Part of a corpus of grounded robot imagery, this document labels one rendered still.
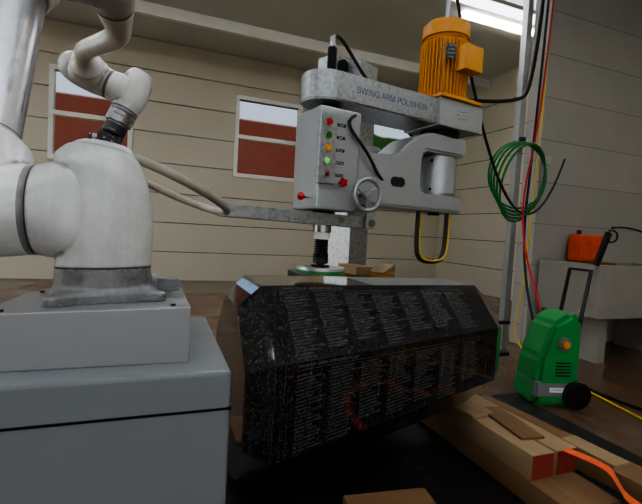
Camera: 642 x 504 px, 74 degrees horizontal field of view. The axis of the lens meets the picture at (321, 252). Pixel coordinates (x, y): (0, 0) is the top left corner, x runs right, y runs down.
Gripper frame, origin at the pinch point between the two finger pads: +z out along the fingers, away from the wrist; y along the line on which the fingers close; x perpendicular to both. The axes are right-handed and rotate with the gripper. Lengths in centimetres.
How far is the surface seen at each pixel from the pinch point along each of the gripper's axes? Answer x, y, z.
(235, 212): 0, 49, -10
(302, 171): 15, 68, -40
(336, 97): 0, 67, -70
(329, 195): 4, 81, -33
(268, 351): -20, 77, 31
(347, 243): 82, 120, -33
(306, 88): 6, 55, -70
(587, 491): -35, 206, 36
